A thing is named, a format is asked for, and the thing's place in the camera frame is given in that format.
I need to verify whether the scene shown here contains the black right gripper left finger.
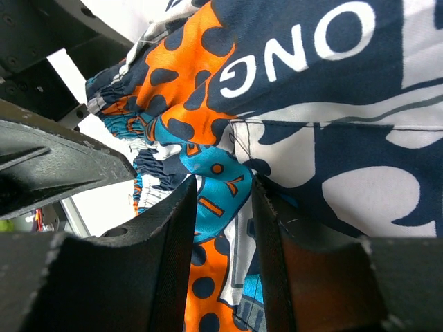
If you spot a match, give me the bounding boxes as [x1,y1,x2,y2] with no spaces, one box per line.
[1,176,197,331]

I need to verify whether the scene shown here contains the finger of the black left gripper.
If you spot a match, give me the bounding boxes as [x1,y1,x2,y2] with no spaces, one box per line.
[1,100,136,219]

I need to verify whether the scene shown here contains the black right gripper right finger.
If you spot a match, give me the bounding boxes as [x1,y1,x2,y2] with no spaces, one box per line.
[251,177,442,331]

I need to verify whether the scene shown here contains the colourful patterned shorts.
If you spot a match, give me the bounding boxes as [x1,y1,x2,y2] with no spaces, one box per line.
[86,1,442,331]

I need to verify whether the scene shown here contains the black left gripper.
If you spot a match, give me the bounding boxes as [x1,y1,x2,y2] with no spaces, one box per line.
[1,1,132,121]

